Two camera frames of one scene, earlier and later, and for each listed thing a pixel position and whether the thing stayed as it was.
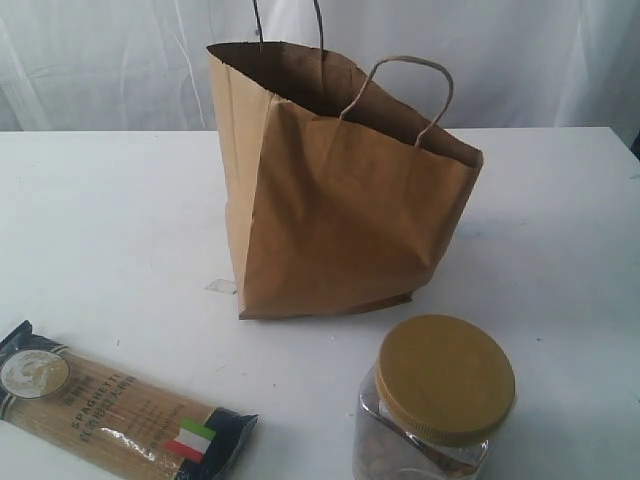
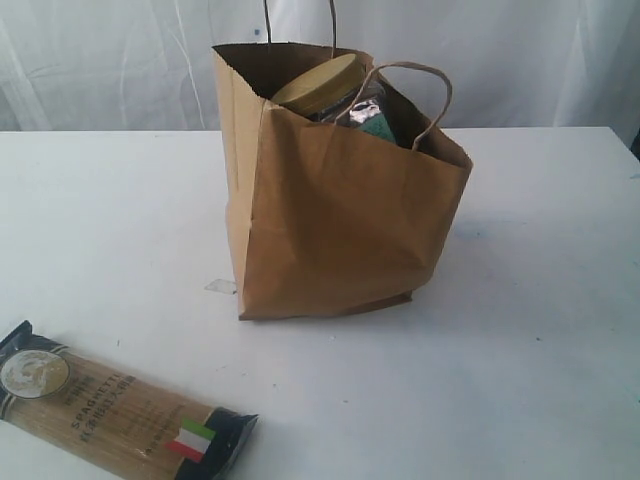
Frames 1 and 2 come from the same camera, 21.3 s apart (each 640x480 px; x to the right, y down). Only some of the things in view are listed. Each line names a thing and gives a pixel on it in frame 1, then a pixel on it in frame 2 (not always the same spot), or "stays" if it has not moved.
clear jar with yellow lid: (441, 386) → (341, 91)
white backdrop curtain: (144, 65) stays
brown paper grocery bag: (339, 194) stays
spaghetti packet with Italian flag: (129, 424) stays
